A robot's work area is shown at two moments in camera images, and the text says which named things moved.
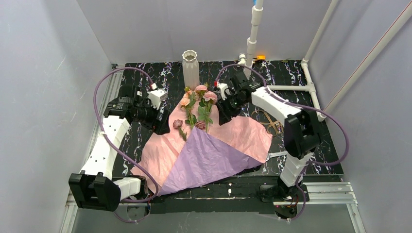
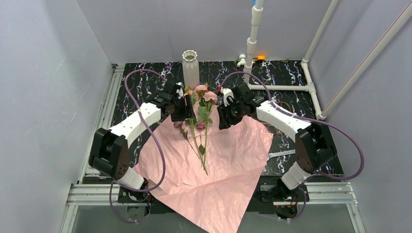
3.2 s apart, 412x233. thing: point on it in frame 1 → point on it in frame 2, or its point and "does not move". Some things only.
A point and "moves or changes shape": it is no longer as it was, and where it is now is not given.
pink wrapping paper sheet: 157,156 moves or changes shape
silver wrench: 270,155 does not move
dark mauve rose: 201,124 does not move
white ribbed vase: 191,70 does not move
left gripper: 157,117 → 182,111
